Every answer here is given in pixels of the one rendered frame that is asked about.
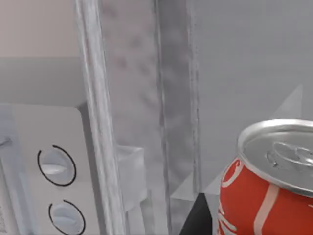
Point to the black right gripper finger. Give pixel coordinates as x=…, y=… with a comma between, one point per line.
x=199, y=218

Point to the red and white can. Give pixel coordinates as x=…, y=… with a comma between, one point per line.
x=269, y=195

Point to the microwave knob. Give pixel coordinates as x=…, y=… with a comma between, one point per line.
x=66, y=218
x=56, y=165

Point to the pale microwave oven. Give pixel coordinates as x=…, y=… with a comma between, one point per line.
x=29, y=156

